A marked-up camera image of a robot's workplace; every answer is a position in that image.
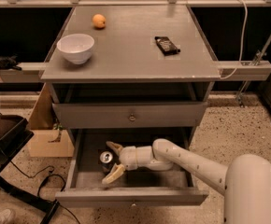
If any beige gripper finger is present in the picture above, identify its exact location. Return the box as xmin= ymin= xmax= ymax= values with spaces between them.
xmin=102 ymin=164 xmax=125 ymax=184
xmin=106 ymin=141 xmax=123 ymax=156

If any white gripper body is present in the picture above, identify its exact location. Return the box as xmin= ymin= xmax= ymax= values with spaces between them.
xmin=119 ymin=147 xmax=138 ymax=171

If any red bull can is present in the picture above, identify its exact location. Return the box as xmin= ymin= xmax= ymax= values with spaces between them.
xmin=100 ymin=151 xmax=113 ymax=173

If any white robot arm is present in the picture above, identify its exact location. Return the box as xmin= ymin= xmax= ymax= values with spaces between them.
xmin=103 ymin=138 xmax=271 ymax=224

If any open grey middle drawer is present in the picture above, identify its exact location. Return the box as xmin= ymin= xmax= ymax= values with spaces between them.
xmin=56 ymin=128 xmax=208 ymax=208

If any closed grey upper drawer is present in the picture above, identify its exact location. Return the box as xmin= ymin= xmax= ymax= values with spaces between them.
xmin=52 ymin=102 xmax=207 ymax=129

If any grey drawer cabinet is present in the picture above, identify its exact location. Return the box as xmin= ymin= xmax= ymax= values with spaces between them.
xmin=42 ymin=5 xmax=220 ymax=207

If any cardboard box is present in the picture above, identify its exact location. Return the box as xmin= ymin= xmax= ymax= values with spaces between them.
xmin=28 ymin=85 xmax=74 ymax=158

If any white bowl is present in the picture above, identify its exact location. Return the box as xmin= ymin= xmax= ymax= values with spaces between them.
xmin=57 ymin=34 xmax=94 ymax=64

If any black chair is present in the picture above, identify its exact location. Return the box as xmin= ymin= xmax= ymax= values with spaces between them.
xmin=0 ymin=113 xmax=60 ymax=224

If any black snack bar packet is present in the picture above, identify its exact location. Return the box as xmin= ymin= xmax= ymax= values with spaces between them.
xmin=154 ymin=36 xmax=180 ymax=56

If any white shoe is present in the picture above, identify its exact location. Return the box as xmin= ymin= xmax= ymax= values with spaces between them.
xmin=0 ymin=209 xmax=16 ymax=224

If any orange fruit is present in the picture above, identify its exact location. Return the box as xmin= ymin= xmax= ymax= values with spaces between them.
xmin=93 ymin=14 xmax=106 ymax=29

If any black bag on ledge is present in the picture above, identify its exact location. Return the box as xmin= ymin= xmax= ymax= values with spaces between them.
xmin=0 ymin=56 xmax=21 ymax=70

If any black floor cable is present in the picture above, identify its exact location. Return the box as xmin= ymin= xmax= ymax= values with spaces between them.
xmin=9 ymin=161 xmax=81 ymax=224

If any metal railing frame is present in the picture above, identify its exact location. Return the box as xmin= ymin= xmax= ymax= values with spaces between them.
xmin=0 ymin=0 xmax=271 ymax=82

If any white cable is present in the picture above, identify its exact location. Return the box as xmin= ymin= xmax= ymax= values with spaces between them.
xmin=219 ymin=0 xmax=249 ymax=80

